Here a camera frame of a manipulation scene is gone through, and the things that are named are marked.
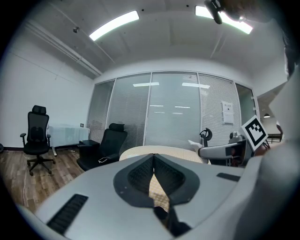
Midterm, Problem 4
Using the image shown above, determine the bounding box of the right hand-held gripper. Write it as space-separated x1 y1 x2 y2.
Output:
188 114 269 167

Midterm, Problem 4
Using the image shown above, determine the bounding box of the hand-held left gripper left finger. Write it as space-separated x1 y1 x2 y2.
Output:
113 153 155 208

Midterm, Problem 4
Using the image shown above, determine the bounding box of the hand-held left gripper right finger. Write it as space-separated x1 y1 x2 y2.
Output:
153 153 201 207

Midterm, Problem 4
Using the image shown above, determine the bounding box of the person's right forearm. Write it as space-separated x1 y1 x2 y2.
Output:
254 142 282 157

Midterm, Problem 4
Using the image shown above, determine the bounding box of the glass partition with blinds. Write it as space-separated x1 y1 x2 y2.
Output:
86 71 259 152

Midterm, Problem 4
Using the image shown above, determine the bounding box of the white paper notice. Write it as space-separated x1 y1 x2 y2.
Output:
221 100 235 125

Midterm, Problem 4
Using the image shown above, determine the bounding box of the black padded office chair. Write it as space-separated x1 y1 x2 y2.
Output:
76 122 128 172

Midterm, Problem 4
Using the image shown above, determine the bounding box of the small black cabinet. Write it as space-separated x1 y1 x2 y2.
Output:
77 139 101 162

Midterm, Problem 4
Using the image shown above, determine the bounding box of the white covered side table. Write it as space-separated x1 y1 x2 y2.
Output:
46 123 91 157

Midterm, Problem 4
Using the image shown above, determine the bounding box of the person's white shirt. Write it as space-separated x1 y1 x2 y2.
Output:
235 70 300 240

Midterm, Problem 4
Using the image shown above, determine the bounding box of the black mesh office chair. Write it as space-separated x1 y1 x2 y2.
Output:
20 105 56 177

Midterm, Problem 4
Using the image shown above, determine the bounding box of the long ceiling light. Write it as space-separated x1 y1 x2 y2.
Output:
89 10 140 42
195 5 254 35

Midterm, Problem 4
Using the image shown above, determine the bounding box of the white floor cable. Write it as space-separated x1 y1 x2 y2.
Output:
22 151 32 202

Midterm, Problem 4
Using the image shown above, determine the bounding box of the black head-mounted camera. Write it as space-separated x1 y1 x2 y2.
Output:
203 0 224 25

